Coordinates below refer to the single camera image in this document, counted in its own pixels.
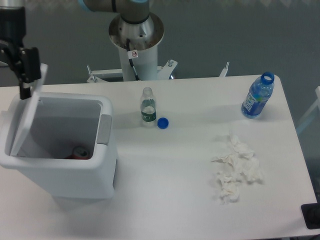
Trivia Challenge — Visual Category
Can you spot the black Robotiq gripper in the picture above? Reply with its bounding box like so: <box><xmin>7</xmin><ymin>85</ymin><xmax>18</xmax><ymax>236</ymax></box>
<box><xmin>0</xmin><ymin>6</ymin><xmax>42</xmax><ymax>100</ymax></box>

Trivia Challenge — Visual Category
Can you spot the white trash can lid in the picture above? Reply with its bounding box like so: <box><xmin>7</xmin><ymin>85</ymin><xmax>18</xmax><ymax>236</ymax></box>
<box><xmin>10</xmin><ymin>63</ymin><xmax>49</xmax><ymax>156</ymax></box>

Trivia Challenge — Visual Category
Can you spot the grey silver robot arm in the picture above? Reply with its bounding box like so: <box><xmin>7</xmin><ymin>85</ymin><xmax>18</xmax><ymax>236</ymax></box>
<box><xmin>0</xmin><ymin>0</ymin><xmax>150</xmax><ymax>100</ymax></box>

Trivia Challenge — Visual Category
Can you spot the white trash can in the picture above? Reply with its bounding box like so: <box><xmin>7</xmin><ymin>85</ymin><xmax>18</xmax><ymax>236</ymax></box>
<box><xmin>0</xmin><ymin>92</ymin><xmax>118</xmax><ymax>199</ymax></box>

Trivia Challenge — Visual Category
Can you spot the red soda can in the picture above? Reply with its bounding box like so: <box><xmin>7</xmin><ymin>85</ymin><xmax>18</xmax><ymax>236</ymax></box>
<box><xmin>64</xmin><ymin>146</ymin><xmax>90</xmax><ymax>160</ymax></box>

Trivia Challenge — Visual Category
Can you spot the blue bottle cap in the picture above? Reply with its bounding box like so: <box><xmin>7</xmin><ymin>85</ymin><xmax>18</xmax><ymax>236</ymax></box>
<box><xmin>157</xmin><ymin>117</ymin><xmax>169</xmax><ymax>129</ymax></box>

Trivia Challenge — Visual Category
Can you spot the clear bottle green label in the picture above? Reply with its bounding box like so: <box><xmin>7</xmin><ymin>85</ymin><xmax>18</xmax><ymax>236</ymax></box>
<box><xmin>140</xmin><ymin>87</ymin><xmax>157</xmax><ymax>127</ymax></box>

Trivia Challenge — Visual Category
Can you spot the crumpled white tissue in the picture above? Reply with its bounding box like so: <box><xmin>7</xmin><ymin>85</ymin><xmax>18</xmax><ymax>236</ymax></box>
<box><xmin>211</xmin><ymin>131</ymin><xmax>264</xmax><ymax>204</ymax></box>

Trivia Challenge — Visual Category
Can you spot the blue plastic drink bottle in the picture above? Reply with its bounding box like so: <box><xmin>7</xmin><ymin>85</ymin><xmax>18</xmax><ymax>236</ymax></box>
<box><xmin>241</xmin><ymin>71</ymin><xmax>275</xmax><ymax>119</ymax></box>

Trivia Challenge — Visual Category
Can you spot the black device at corner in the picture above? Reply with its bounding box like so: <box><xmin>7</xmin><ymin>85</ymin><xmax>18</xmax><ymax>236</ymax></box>
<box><xmin>301</xmin><ymin>203</ymin><xmax>320</xmax><ymax>230</ymax></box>

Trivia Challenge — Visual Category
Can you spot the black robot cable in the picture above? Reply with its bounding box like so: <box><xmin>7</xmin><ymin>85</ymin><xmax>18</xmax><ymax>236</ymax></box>
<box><xmin>126</xmin><ymin>38</ymin><xmax>141</xmax><ymax>81</ymax></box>

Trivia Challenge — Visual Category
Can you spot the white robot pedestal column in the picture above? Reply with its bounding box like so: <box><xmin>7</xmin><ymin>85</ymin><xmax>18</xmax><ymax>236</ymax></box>
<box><xmin>108</xmin><ymin>12</ymin><xmax>164</xmax><ymax>82</ymax></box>

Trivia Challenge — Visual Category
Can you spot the white metal base frame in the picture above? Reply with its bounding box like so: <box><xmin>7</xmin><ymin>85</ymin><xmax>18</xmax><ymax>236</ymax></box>
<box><xmin>87</xmin><ymin>59</ymin><xmax>178</xmax><ymax>83</ymax></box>

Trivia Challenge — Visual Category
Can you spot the white chair frame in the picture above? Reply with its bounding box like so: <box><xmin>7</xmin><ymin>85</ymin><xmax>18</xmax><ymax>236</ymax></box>
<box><xmin>295</xmin><ymin>86</ymin><xmax>320</xmax><ymax>136</ymax></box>

